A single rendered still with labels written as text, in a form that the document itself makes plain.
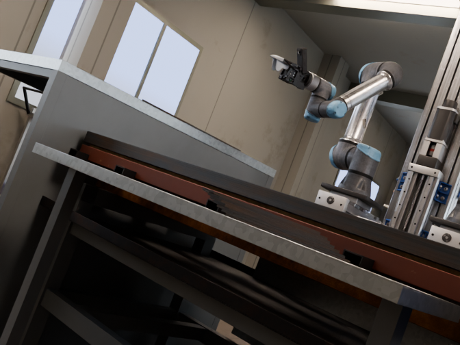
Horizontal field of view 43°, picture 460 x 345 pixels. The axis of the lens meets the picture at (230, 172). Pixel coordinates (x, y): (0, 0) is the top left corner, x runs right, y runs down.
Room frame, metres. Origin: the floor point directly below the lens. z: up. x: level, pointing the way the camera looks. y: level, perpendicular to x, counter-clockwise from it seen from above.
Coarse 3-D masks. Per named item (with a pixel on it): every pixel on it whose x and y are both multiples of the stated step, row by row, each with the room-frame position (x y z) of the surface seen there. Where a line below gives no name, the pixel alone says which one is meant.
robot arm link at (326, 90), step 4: (320, 80) 2.56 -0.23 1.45; (324, 80) 2.59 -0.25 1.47; (320, 84) 2.56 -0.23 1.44; (324, 84) 2.57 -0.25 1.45; (328, 84) 2.59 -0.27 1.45; (316, 88) 2.57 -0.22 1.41; (320, 88) 2.57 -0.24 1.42; (324, 88) 2.58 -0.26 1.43; (328, 88) 2.58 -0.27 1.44; (332, 88) 2.59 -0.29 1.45; (312, 92) 2.61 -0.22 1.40; (316, 92) 2.59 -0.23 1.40; (320, 92) 2.58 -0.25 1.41; (324, 92) 2.58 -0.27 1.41; (328, 92) 2.59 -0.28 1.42; (332, 92) 2.60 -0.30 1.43; (320, 96) 2.58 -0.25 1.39; (324, 96) 2.58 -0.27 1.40; (328, 96) 2.60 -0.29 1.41; (332, 96) 2.61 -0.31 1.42; (328, 100) 2.63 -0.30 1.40
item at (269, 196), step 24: (96, 144) 2.08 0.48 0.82; (120, 144) 1.99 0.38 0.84; (168, 168) 1.80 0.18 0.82; (192, 168) 1.73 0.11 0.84; (240, 192) 1.58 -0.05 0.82; (264, 192) 1.53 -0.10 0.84; (312, 216) 1.41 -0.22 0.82; (336, 216) 1.37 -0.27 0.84; (384, 240) 1.27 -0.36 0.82; (408, 240) 1.24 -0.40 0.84; (456, 264) 1.16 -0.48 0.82
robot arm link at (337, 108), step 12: (384, 72) 2.57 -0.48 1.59; (396, 72) 2.58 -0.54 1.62; (360, 84) 2.56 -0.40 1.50; (372, 84) 2.54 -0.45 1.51; (384, 84) 2.56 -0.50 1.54; (396, 84) 2.60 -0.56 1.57; (348, 96) 2.50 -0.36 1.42; (360, 96) 2.51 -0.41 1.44; (372, 96) 2.56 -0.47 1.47; (324, 108) 2.49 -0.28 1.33; (336, 108) 2.45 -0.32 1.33; (348, 108) 2.50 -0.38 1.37
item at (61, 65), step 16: (32, 64) 2.17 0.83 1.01; (48, 64) 2.09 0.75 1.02; (64, 64) 2.05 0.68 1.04; (80, 80) 2.10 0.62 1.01; (96, 80) 2.14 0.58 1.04; (112, 96) 2.21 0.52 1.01; (128, 96) 2.26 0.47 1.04; (144, 112) 2.33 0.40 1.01; (160, 112) 2.38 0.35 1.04; (176, 128) 2.46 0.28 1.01; (192, 128) 2.52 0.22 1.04; (208, 144) 2.61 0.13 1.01; (224, 144) 2.67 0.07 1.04; (240, 160) 2.77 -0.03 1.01; (256, 160) 2.85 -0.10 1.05; (272, 176) 2.96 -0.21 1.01
